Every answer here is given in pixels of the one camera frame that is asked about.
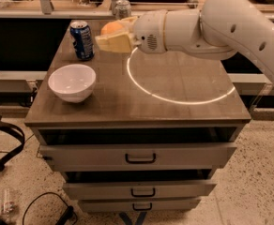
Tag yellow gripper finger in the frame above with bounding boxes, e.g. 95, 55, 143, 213
96, 31, 134, 53
119, 16, 138, 27

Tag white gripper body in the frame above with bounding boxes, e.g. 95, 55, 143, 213
133, 10, 167, 53

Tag orange fruit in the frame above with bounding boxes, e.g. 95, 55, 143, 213
100, 22, 124, 35

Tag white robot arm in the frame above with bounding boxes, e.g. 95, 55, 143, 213
96, 0, 274, 84

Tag white ceramic bowl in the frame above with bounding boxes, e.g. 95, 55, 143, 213
48, 64, 97, 103

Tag silver green soda can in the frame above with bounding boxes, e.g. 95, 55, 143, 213
114, 0, 131, 20

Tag blue soda can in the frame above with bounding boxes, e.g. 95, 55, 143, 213
70, 21, 94, 61

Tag grey drawer cabinet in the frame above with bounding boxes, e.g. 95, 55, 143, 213
23, 18, 252, 214

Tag top cabinet drawer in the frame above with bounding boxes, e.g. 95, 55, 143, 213
40, 142, 236, 172

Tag cabinet drawer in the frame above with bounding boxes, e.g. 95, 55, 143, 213
78, 198, 201, 213
40, 142, 236, 172
63, 180, 216, 201

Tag middle cabinet drawer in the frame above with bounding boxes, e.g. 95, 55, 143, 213
63, 180, 216, 201

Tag bottom cabinet drawer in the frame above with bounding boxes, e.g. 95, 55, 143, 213
78, 198, 201, 213

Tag black chair base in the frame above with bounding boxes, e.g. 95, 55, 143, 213
0, 114, 25, 172

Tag black floor cable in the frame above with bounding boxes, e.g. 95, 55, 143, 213
22, 191, 79, 225

